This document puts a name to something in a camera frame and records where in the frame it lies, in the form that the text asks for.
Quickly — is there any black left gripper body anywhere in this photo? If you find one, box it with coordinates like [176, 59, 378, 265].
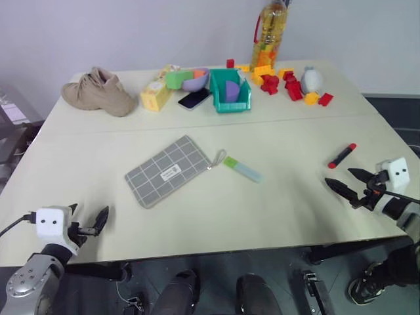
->
[66, 221, 100, 255]

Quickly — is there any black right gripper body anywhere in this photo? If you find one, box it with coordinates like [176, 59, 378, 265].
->
[350, 170, 390, 211]

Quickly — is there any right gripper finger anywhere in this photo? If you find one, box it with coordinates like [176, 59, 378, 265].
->
[347, 167, 375, 185]
[324, 177, 362, 205]

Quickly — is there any grey checked pouch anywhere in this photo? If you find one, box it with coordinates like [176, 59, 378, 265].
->
[124, 135, 228, 209]

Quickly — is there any red and black marker pen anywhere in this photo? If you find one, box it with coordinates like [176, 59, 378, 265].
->
[327, 142, 358, 169]

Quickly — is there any dark trouser leg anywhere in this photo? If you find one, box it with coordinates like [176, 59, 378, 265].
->
[372, 244, 420, 289]

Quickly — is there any black and white sneaker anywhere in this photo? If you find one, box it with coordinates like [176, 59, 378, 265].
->
[347, 261, 389, 306]

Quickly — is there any grey metal rack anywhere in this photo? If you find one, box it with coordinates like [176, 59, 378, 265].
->
[0, 83, 46, 186]

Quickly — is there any green translucent tube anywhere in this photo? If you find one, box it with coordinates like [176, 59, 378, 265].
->
[222, 156, 264, 184]

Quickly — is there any black table foot bar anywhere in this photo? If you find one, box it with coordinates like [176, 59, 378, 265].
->
[301, 268, 336, 315]

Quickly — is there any dark rounded shape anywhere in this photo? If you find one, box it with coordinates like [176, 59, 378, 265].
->
[153, 268, 201, 315]
[236, 273, 280, 315]

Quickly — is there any grey plush toy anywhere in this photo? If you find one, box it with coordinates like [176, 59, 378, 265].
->
[301, 66, 324, 94]

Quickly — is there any beige suede shoe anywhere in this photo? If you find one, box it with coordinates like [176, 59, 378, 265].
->
[61, 66, 137, 118]

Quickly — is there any red toy block cluster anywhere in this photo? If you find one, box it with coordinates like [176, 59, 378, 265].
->
[260, 74, 280, 96]

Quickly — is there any yellow printed carton box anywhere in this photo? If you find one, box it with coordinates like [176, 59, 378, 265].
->
[139, 64, 182, 114]

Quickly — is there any teal plastic storage bin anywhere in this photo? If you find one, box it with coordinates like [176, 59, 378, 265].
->
[209, 68, 253, 114]

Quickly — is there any purple half-round piece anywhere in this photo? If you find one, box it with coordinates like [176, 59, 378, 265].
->
[224, 80, 242, 103]

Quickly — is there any black smartphone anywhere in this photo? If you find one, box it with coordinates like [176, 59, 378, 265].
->
[177, 88, 212, 112]

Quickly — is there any green foam block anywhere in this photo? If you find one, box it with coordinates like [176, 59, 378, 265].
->
[165, 70, 194, 90]

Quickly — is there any clear jar with blocks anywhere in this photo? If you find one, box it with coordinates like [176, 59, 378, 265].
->
[250, 0, 292, 72]

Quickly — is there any purple plastic bowl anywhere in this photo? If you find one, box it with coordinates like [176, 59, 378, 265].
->
[182, 67, 211, 93]

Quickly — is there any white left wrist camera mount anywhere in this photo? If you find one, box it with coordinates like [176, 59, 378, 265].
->
[35, 205, 79, 256]

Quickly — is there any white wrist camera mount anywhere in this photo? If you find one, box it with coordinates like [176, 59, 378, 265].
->
[35, 205, 79, 256]
[376, 157, 411, 192]

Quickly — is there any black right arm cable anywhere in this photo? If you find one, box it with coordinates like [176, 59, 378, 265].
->
[382, 189, 420, 206]

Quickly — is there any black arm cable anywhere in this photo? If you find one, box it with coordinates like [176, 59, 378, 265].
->
[382, 189, 420, 206]
[0, 212, 37, 238]

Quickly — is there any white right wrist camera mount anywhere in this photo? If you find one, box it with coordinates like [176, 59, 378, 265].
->
[376, 157, 411, 192]

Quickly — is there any black table frame bar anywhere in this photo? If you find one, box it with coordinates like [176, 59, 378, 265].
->
[307, 236, 415, 265]
[64, 261, 133, 283]

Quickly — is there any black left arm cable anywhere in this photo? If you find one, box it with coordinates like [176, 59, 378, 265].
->
[0, 212, 37, 238]

